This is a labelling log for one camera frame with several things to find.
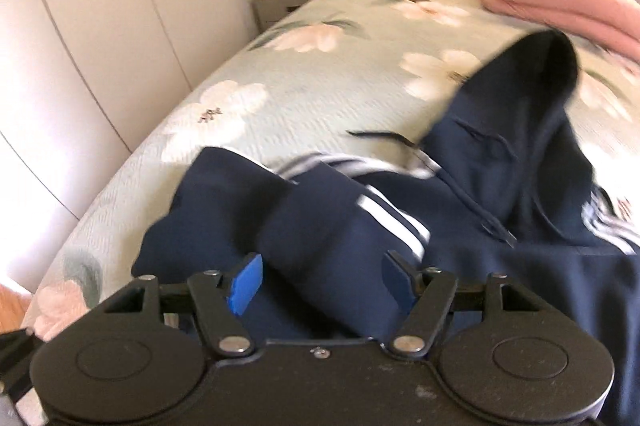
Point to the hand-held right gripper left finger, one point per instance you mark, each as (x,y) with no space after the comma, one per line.
(246,283)

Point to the grey nightstand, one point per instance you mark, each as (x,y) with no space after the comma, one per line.
(280,3)

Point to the white wardrobe doors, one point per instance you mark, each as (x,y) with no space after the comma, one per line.
(100,31)

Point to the floral green bedspread bed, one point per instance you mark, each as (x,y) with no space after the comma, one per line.
(320,71)

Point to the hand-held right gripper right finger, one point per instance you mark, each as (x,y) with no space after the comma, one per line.
(396,278)

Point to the navy striped hoodie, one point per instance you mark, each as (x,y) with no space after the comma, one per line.
(480,166)

